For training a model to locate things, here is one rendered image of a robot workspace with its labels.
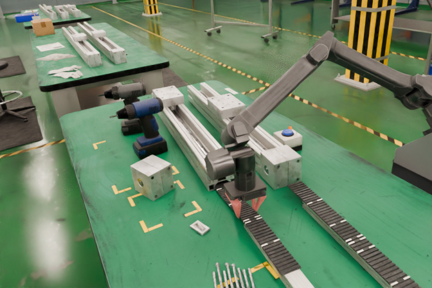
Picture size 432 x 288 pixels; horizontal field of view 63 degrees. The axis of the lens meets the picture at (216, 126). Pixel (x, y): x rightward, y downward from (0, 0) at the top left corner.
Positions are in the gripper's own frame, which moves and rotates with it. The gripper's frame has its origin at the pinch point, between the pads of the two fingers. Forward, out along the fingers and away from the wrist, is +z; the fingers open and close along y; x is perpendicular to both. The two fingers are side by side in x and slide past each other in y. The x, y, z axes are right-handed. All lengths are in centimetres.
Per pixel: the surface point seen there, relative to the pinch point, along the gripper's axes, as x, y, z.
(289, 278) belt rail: 24.5, 1.0, 0.0
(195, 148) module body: -32.0, 4.2, -5.5
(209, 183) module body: -17.9, 4.3, 0.2
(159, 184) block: -22.1, 19.7, -1.5
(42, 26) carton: -387, 72, -7
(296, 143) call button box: -26.2, -32.9, -0.8
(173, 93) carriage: -80, -1, -10
